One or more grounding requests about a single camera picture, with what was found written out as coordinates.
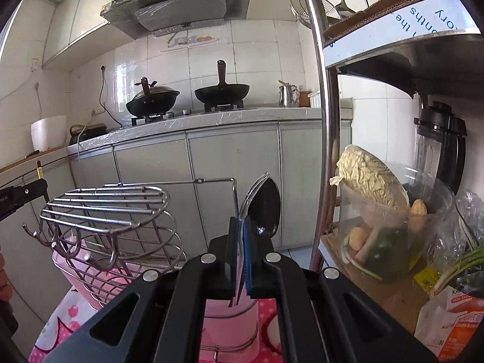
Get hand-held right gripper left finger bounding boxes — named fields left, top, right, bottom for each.
left=43, top=215, right=246, bottom=363

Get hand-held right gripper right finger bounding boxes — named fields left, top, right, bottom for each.
left=242, top=217, right=439, bottom=363

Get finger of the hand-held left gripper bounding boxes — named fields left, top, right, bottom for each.
left=0, top=179, right=49, bottom=221

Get dark chopstick with gold band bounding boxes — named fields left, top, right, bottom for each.
left=36, top=160, right=59, bottom=237

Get black spoon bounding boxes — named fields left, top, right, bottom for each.
left=234, top=177, right=281, bottom=307

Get round pink plastic cup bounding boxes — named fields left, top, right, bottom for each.
left=203, top=294, right=261, bottom=353

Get metal wire utensil rack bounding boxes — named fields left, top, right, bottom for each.
left=22, top=177, right=261, bottom=363

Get grey base cabinets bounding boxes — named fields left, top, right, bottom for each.
left=0, top=119, right=352, bottom=252

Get white rice cooker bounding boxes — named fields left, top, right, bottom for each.
left=31, top=115, right=67, bottom=152

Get pink polka dot cloth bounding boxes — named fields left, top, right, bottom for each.
left=28, top=286, right=288, bottom=363

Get black gas stove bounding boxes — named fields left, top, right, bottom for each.
left=130, top=100, right=246, bottom=125

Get dark green vegetable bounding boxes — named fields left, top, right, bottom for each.
left=365, top=229, right=411, bottom=280

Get napa cabbage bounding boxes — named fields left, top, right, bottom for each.
left=330, top=144, right=411, bottom=212

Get metal kettle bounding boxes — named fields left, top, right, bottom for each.
left=279, top=80, right=300, bottom=107

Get black wok with lid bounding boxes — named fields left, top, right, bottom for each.
left=126, top=77, right=181, bottom=118

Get metal shelf rack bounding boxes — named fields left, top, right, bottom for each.
left=295, top=0, right=484, bottom=363

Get clear plastic container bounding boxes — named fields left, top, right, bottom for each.
left=338, top=162, right=456, bottom=284

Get green onions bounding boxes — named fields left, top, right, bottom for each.
left=429, top=247, right=484, bottom=299

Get orange and white packet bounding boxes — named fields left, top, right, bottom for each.
left=414, top=285, right=484, bottom=361

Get clear plastic bag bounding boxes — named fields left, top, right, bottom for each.
left=435, top=191, right=484, bottom=273

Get grey range hood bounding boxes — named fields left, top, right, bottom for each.
left=100, top=0, right=253, bottom=40

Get cardboard shelf liner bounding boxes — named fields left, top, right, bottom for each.
left=323, top=0, right=481, bottom=61

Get white cable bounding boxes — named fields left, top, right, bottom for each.
left=76, top=126, right=87, bottom=182

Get black power cable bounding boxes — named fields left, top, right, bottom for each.
left=99, top=65, right=123, bottom=127

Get black wok with wooden handle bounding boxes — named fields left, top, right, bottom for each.
left=194, top=60, right=251, bottom=106

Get white wall cabinets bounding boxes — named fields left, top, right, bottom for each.
left=41, top=0, right=178, bottom=70

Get clear wall shelf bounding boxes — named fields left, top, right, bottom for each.
left=159, top=32, right=220, bottom=51

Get wire skimmer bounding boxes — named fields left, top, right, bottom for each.
left=290, top=0, right=329, bottom=29

